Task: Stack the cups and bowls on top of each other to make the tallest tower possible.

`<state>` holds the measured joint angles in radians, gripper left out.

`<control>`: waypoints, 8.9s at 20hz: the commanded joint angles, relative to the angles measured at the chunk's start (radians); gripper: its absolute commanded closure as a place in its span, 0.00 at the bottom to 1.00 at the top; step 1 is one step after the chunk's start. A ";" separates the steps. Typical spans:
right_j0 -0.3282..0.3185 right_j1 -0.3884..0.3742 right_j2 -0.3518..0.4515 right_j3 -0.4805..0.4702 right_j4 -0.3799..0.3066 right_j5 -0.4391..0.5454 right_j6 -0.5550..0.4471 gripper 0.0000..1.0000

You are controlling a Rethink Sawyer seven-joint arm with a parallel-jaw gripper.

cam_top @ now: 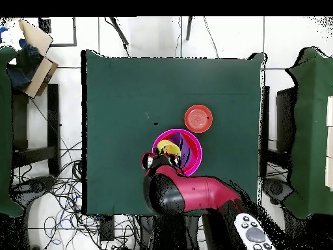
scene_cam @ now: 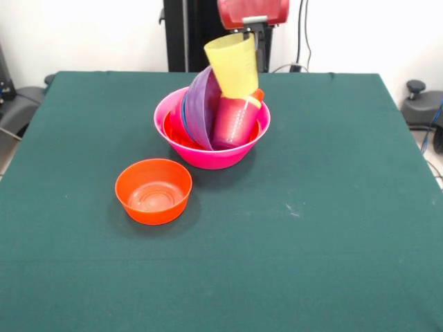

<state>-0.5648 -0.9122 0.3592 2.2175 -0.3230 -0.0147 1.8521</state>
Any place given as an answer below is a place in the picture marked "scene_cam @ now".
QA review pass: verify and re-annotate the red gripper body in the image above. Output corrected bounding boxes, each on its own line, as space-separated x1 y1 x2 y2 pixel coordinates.
217 0 291 30

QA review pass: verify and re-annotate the pale yellow cup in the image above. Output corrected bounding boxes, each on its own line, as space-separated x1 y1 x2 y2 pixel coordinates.
203 33 260 100

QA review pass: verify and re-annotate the bright yellow cup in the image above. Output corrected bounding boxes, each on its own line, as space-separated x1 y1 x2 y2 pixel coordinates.
242 95 263 110

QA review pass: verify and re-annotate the purple cup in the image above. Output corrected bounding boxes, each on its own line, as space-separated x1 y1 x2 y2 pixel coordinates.
212 95 261 151

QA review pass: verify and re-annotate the purple bowl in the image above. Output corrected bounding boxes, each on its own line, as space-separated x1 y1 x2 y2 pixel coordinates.
183 65 224 151

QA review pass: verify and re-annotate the small blue bowl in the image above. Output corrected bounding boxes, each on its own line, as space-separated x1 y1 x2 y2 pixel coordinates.
181 93 190 134

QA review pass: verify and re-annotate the small pink-red bowl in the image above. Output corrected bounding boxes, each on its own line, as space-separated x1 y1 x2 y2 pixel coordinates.
169 98 198 146

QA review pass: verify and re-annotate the large pink bowl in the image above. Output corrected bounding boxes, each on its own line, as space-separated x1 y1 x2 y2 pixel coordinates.
153 86 272 171

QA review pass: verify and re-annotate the large orange bowl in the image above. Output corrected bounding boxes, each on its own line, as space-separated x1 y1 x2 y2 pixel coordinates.
162 109 262 150

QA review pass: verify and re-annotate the small orange bowl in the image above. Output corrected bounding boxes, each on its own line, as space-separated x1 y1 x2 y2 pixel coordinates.
114 158 193 226

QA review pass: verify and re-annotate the dark green tablecloth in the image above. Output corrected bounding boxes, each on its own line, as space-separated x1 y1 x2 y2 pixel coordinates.
0 71 443 332

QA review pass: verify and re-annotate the black hanging cable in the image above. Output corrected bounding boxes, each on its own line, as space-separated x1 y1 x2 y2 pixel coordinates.
296 0 314 72

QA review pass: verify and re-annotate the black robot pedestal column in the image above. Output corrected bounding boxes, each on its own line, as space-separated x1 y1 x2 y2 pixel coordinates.
159 0 280 73

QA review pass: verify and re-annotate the black pedestal foot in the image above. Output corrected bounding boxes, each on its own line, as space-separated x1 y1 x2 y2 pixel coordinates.
0 86 48 146
401 79 443 129

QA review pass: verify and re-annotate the tangle of floor cables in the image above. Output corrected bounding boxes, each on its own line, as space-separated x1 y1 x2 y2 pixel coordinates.
418 100 443 181

